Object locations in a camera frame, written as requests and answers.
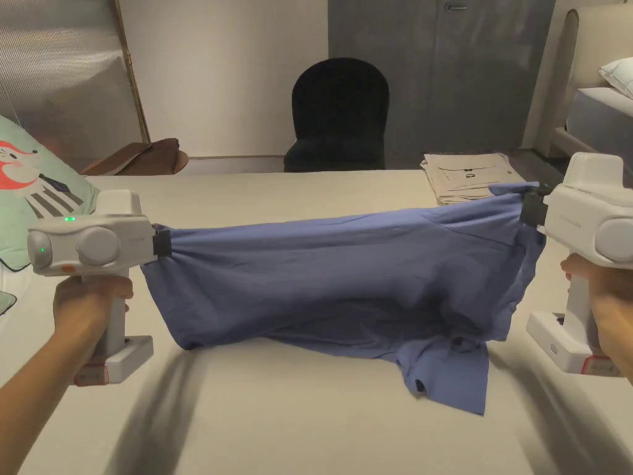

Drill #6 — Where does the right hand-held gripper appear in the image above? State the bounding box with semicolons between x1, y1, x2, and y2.
521;153;633;380

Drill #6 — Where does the grey wardrobe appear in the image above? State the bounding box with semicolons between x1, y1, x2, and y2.
326;0;558;150

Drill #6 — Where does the black upholstered chair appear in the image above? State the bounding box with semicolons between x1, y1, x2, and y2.
283;58;391;174

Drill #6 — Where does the person's right forearm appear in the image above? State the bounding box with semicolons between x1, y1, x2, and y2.
599;332;633;388

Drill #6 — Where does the folded beige garment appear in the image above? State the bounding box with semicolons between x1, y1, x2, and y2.
420;152;531;207

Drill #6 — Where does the person's left forearm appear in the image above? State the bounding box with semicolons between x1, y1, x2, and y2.
0;312;101;396

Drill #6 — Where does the brown wooden chair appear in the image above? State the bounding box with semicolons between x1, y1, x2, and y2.
81;138;190;177

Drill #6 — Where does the person's left hand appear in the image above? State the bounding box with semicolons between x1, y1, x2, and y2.
53;275;135;347

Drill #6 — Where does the white pillow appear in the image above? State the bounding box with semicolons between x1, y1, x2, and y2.
598;56;633;100

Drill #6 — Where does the beige padded headboard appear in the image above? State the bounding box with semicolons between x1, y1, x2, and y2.
523;0;633;152

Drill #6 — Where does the blue shirt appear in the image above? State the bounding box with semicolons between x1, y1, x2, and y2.
140;181;546;416

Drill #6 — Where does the bed with beige sheet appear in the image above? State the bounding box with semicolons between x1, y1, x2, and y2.
0;167;633;475

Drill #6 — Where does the person's right hand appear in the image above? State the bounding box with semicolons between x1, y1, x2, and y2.
561;252;633;358

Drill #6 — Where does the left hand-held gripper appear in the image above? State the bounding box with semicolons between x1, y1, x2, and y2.
27;190;173;387

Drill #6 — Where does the bed with grey mattress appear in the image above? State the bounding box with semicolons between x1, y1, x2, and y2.
553;87;633;160

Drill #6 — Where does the pale green fox print pillow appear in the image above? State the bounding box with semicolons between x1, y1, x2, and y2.
0;114;100;273

